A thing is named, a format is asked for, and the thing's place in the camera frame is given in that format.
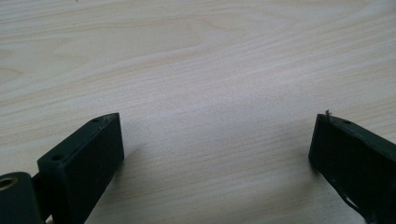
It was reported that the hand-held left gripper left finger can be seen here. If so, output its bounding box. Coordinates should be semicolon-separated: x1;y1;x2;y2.
36;112;125;224

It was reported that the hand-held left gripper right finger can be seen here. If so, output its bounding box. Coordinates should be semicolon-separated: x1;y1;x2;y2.
308;109;396;224

